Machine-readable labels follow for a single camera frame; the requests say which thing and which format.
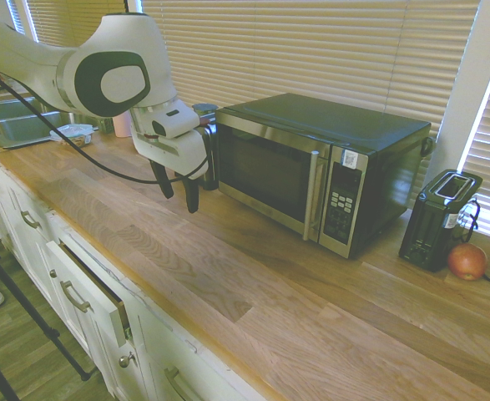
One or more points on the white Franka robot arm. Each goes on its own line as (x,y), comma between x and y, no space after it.
(27,50)

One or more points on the round metal cabinet knob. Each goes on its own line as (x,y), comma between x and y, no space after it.
(125,360)

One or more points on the narrow beige window blind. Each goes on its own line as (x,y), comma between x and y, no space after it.
(69,21)

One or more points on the red apple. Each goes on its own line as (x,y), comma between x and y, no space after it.
(467,261)

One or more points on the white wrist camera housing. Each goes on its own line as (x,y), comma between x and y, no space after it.
(173,123)

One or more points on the wide beige window blind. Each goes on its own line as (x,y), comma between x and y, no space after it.
(311,50)

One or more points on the white kitchen cabinet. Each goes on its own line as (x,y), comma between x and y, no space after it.
(27,250)

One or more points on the dark steel cylindrical appliance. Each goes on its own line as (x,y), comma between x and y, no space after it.
(209,115)

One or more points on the pink cup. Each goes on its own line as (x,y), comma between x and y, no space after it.
(121,124)

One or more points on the black steel microwave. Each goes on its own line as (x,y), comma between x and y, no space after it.
(374,138)

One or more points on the clear plastic food container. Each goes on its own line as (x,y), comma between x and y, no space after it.
(77,134)

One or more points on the green bottle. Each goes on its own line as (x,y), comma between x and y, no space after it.
(106,124)

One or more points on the steel kitchen sink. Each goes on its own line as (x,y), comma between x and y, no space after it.
(15,123)

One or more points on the black two-slot toaster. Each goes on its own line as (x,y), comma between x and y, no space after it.
(432,225)

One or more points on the steel microwave door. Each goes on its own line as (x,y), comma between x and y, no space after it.
(265,171)

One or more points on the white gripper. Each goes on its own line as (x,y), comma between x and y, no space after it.
(178,152)

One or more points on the white open drawer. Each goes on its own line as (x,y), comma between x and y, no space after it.
(86,292)

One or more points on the black camera tripod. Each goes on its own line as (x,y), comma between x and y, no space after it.
(27,309)

